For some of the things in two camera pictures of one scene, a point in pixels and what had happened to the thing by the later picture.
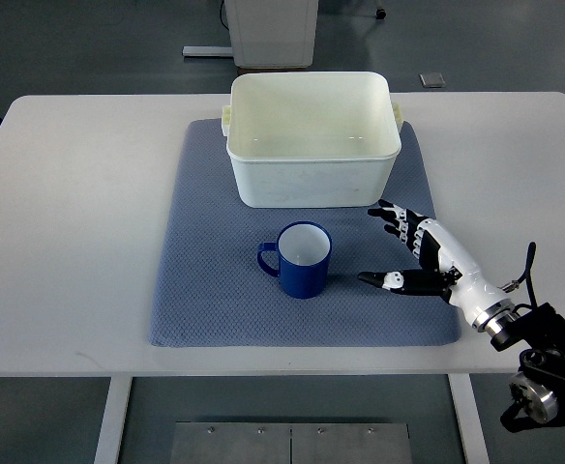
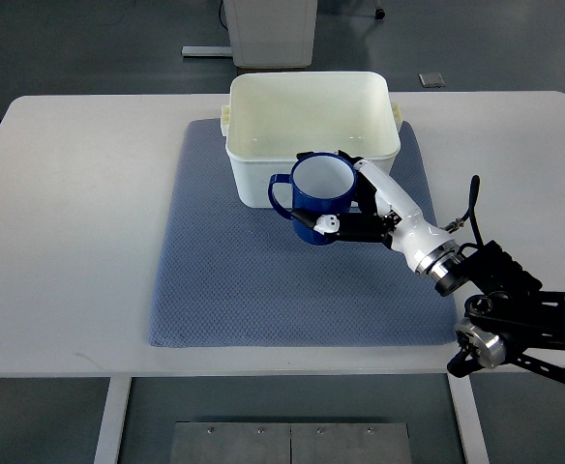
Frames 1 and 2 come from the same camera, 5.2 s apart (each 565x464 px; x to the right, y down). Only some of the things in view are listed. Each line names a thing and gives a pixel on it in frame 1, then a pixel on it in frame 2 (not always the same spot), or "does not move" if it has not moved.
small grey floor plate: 431,80 does not move
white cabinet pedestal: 272,34 does not move
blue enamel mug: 304,258 -> 320,182
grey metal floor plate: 290,443 does not move
